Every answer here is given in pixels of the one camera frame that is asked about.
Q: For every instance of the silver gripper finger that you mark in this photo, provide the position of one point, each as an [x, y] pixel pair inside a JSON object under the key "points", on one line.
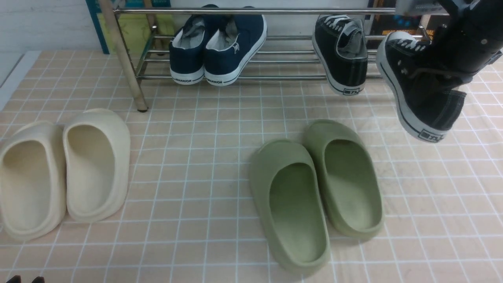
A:
{"points": [[412, 8]]}

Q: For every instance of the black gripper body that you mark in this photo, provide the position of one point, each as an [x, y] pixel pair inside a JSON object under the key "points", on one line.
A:
{"points": [[456, 54]]}

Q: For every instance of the black canvas sneaker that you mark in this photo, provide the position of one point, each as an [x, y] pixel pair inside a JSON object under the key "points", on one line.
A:
{"points": [[339, 42], [427, 108]]}

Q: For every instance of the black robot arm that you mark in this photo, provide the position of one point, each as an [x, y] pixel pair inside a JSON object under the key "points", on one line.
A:
{"points": [[476, 12]]}

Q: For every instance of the silver metal shoe rack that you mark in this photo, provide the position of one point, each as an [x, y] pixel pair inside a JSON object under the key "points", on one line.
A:
{"points": [[135, 75]]}

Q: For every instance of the black image processing book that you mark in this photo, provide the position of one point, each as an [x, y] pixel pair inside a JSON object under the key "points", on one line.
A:
{"points": [[381, 25]]}

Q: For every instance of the right navy canvas sneaker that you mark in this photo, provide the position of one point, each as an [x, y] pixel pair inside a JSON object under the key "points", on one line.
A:
{"points": [[237, 39]]}

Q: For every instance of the navy canvas sneaker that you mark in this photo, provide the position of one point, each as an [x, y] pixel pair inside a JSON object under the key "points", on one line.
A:
{"points": [[237, 39], [186, 49]]}

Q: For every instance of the right green foam slipper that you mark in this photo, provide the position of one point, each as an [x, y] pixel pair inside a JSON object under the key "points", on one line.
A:
{"points": [[347, 179]]}

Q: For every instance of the green foam slipper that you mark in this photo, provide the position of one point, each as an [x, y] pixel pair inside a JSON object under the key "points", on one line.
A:
{"points": [[347, 179], [284, 186]]}

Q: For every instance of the left navy canvas sneaker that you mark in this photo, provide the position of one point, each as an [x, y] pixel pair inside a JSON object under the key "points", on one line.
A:
{"points": [[186, 49]]}

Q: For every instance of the left green foam slipper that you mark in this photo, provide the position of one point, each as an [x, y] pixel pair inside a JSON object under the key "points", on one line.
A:
{"points": [[284, 186]]}

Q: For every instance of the blue and yellow book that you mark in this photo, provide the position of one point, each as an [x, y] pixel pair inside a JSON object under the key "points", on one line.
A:
{"points": [[135, 28]]}

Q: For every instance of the right cream foam slipper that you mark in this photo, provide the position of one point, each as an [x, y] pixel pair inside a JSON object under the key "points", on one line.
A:
{"points": [[97, 151]]}

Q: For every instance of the cream foam slipper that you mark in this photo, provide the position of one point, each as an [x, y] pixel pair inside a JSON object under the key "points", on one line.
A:
{"points": [[97, 151], [33, 188]]}

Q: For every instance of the left cream foam slipper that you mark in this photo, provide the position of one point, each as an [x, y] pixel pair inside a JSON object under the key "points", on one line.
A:
{"points": [[33, 188]]}

